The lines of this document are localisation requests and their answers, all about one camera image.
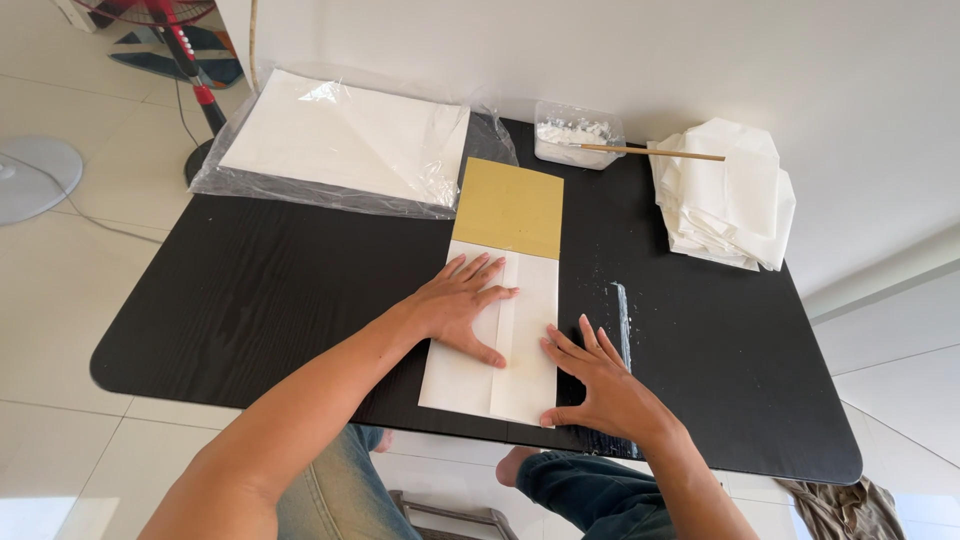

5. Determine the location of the white paper sheet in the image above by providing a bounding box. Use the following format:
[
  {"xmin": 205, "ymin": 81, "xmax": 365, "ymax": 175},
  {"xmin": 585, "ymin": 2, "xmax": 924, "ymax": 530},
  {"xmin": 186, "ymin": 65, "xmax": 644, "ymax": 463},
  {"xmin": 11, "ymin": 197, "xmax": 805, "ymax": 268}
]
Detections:
[{"xmin": 417, "ymin": 239, "xmax": 561, "ymax": 429}]

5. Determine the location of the brown crumpled cloth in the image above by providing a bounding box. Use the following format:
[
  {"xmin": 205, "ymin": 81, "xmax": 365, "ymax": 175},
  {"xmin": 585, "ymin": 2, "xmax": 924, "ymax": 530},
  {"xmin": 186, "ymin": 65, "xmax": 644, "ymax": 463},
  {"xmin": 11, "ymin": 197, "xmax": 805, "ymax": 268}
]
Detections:
[{"xmin": 774, "ymin": 475, "xmax": 908, "ymax": 540}]

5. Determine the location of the tan cardboard template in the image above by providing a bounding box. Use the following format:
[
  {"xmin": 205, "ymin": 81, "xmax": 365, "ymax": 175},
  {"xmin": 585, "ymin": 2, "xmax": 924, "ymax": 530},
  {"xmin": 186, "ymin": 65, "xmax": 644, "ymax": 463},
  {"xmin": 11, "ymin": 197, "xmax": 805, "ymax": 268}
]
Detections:
[{"xmin": 451, "ymin": 156, "xmax": 565, "ymax": 261}]

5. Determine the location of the red and black standing fan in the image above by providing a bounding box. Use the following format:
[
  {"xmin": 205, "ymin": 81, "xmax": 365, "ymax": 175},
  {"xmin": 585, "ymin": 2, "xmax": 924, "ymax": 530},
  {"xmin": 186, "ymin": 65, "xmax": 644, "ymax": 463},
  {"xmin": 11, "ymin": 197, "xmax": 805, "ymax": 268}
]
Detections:
[{"xmin": 72, "ymin": 0, "xmax": 229, "ymax": 188}]

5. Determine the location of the person's left leg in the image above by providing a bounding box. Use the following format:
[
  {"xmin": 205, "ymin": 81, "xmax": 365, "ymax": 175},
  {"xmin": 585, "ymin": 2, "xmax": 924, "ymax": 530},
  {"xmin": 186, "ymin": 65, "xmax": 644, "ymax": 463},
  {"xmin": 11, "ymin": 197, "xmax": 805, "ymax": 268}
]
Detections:
[{"xmin": 276, "ymin": 423, "xmax": 423, "ymax": 540}]

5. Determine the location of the person's right hand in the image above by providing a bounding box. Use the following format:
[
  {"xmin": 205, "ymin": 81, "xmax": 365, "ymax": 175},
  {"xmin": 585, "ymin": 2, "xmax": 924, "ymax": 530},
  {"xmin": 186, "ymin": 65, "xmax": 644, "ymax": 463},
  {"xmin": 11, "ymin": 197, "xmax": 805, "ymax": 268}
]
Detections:
[{"xmin": 539, "ymin": 314, "xmax": 682, "ymax": 448}]

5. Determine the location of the wooden glue stick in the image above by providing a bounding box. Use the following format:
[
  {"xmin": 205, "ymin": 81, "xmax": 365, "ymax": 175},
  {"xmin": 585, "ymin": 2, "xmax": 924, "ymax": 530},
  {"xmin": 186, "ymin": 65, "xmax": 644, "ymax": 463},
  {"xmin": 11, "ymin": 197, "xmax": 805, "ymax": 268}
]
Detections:
[{"xmin": 567, "ymin": 143, "xmax": 727, "ymax": 163}]

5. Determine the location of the person's right foot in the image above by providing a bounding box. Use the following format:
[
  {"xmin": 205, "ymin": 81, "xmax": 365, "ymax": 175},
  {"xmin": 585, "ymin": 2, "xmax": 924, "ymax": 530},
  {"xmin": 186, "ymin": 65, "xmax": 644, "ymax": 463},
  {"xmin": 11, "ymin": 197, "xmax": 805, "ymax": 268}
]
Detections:
[{"xmin": 495, "ymin": 446, "xmax": 541, "ymax": 489}]

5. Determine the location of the person's left hand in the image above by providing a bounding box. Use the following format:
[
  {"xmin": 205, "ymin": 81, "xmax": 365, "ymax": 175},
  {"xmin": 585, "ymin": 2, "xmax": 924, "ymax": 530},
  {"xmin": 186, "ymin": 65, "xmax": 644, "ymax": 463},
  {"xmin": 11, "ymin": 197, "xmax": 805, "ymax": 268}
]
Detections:
[{"xmin": 405, "ymin": 252, "xmax": 521, "ymax": 369}]

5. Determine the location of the pile of folded white paper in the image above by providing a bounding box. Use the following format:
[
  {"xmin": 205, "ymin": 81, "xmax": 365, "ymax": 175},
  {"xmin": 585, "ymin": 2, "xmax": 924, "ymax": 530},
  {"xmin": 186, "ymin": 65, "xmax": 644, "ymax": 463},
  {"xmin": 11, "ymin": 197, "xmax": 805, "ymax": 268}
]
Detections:
[{"xmin": 647, "ymin": 117, "xmax": 798, "ymax": 273}]

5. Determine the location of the person's right leg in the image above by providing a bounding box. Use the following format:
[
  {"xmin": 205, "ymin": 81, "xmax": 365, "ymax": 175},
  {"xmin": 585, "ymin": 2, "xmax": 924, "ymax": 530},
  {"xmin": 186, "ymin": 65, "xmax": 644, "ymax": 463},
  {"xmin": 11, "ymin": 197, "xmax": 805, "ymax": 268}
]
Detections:
[{"xmin": 516, "ymin": 450, "xmax": 678, "ymax": 540}]

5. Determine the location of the clear plastic glue container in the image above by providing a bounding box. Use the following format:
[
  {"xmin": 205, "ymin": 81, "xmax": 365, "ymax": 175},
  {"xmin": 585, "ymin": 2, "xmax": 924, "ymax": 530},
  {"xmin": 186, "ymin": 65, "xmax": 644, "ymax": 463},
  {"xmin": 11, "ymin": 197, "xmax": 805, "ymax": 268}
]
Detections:
[{"xmin": 533, "ymin": 99, "xmax": 627, "ymax": 171}]

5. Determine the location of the person's leg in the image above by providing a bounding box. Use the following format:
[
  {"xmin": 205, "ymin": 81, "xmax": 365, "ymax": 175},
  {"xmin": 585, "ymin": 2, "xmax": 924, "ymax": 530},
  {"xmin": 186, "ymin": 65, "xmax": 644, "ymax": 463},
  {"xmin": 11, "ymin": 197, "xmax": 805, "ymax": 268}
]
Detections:
[
  {"xmin": 516, "ymin": 450, "xmax": 678, "ymax": 540},
  {"xmin": 276, "ymin": 423, "xmax": 423, "ymax": 540}
]

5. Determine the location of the patterned floor mat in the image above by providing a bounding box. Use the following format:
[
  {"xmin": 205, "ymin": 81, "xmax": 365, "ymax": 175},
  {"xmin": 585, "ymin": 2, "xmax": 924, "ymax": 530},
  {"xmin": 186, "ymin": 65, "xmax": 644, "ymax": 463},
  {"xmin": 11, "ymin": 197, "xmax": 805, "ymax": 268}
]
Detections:
[{"xmin": 107, "ymin": 26, "xmax": 246, "ymax": 90}]

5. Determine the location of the white round fan base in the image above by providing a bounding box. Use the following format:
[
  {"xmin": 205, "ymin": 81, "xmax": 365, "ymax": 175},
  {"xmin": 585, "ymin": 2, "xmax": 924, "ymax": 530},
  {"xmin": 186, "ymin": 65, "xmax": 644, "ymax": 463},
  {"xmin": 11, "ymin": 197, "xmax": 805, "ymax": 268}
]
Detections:
[{"xmin": 0, "ymin": 135, "xmax": 84, "ymax": 228}]

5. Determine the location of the grey power cable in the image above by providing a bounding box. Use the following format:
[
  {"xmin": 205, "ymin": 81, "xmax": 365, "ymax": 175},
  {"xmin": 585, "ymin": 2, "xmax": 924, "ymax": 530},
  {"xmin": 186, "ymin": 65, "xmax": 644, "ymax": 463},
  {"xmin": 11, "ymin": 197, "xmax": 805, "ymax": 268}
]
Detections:
[{"xmin": 0, "ymin": 152, "xmax": 165, "ymax": 246}]

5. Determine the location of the thin wooden pole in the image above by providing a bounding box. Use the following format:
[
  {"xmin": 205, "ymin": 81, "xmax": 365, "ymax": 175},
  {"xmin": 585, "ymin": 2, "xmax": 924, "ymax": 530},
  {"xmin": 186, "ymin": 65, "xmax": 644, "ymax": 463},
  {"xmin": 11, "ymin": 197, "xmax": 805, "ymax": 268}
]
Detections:
[{"xmin": 248, "ymin": 0, "xmax": 261, "ymax": 95}]

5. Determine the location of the clear bag of white paper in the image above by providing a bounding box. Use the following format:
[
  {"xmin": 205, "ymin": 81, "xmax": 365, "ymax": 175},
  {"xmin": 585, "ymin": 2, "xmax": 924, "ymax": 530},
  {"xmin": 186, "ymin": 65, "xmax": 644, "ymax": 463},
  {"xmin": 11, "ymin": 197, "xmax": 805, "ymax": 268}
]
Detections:
[{"xmin": 188, "ymin": 62, "xmax": 520, "ymax": 222}]

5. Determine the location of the metal stool frame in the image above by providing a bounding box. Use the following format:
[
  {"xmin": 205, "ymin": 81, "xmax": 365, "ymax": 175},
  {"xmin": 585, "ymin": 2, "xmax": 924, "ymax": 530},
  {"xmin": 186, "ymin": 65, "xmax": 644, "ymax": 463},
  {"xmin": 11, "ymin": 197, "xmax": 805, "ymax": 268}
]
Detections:
[{"xmin": 387, "ymin": 489, "xmax": 520, "ymax": 540}]

